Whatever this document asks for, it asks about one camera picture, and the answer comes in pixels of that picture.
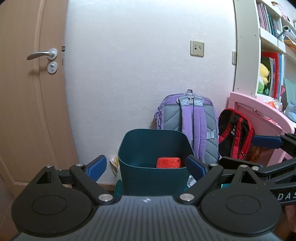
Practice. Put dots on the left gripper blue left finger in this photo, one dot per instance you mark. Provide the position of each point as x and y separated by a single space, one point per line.
96 168

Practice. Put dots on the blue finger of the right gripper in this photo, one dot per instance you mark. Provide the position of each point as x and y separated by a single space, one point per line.
267 141
231 165

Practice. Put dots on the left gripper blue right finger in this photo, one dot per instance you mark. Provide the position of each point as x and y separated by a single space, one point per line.
195 167

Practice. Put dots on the orange net wrapper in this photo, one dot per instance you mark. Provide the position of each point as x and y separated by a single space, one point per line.
168 163

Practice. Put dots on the dark teal trash bin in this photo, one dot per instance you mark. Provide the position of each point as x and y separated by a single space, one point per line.
138 155

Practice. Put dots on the pink desk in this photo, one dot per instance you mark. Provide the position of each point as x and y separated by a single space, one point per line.
266 121

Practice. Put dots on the red black backpack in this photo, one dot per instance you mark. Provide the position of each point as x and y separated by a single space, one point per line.
235 134

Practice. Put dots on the teal white zigzag blanket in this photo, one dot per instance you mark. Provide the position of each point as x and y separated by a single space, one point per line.
119 189

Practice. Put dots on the purple grey backpack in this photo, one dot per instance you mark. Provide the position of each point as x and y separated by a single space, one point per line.
194 116

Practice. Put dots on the yellow green plush toy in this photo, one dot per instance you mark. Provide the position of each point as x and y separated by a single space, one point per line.
264 78

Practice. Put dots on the brown wooden door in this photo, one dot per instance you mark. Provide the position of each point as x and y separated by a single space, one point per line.
35 126

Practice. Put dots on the white bookshelf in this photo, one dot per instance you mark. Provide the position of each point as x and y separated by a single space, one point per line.
260 27

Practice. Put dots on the red book on shelf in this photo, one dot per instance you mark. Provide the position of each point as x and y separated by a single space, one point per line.
271 61

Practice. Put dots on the silver door lock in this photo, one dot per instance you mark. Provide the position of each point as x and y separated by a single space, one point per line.
52 67

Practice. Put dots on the beige wall socket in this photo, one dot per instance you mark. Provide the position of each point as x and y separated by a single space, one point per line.
197 48

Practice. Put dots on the silver door handle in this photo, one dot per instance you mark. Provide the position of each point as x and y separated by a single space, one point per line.
51 54

